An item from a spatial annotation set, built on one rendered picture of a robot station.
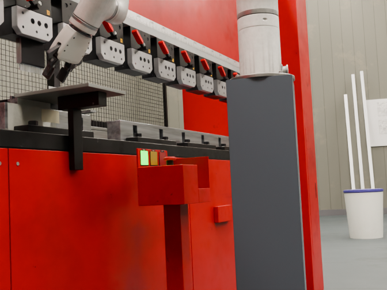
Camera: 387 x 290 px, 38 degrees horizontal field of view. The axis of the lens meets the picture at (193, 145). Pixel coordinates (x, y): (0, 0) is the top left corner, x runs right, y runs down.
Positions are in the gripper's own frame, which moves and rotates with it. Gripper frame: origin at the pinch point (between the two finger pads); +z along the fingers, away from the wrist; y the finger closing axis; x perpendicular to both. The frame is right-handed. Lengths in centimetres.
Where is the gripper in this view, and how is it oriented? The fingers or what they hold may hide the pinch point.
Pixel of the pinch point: (55, 73)
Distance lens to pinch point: 171.6
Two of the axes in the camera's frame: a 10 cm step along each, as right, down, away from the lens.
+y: -4.5, -0.5, -8.9
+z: -5.4, 8.1, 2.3
